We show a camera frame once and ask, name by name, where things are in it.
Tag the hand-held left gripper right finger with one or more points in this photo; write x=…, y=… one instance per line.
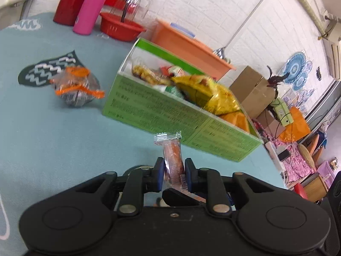
x=189, y=176

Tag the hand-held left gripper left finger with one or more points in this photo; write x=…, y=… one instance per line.
x=159, y=176

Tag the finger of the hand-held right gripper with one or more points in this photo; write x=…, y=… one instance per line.
x=181, y=198
x=230, y=198

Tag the clear sausage snack packet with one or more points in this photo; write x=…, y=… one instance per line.
x=173, y=154

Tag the green cardboard box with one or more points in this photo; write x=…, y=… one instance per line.
x=159, y=117

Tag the orange snack packet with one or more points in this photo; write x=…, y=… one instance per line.
x=238, y=121

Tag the yellow snack packet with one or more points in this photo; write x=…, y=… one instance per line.
x=210, y=93

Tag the green snack packet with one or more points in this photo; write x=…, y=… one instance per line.
x=174, y=92

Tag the red stool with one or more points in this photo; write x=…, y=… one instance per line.
x=301, y=190

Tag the white power strip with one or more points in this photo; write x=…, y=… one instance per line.
x=274, y=162

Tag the pink patterned cloth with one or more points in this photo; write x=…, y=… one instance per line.
x=301, y=162

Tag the black power adapter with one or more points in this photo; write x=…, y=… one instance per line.
x=283, y=154

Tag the wicker basket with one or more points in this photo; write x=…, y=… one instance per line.
x=306, y=152

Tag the small cardboard box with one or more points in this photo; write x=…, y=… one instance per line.
x=271, y=124

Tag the orange bag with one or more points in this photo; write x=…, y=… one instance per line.
x=295, y=126

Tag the small green box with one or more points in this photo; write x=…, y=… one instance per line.
x=282, y=110

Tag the large cardboard box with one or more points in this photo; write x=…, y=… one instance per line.
x=250, y=90

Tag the teal printed tablecloth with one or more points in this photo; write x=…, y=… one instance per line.
x=53, y=144

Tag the orange-trimmed clear snack packet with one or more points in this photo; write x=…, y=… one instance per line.
x=77, y=90

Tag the steel bowl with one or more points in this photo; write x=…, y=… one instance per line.
x=221, y=53

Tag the orange plastic tub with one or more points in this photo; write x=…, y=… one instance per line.
x=186, y=48

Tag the dark leafy plant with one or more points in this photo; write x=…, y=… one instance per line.
x=277, y=78

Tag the blue lid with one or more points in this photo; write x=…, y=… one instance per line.
x=183, y=29

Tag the blue paper fan decoration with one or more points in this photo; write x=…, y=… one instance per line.
x=295, y=66

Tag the red plastic basin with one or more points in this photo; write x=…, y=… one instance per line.
x=120, y=28

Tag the glass pitcher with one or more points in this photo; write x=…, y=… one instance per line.
x=133, y=2

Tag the pink thermos bottle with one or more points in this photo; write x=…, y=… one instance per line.
x=90, y=8

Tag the white air conditioner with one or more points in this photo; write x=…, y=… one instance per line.
x=333, y=32

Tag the red thermos jug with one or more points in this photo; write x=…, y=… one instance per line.
x=70, y=0

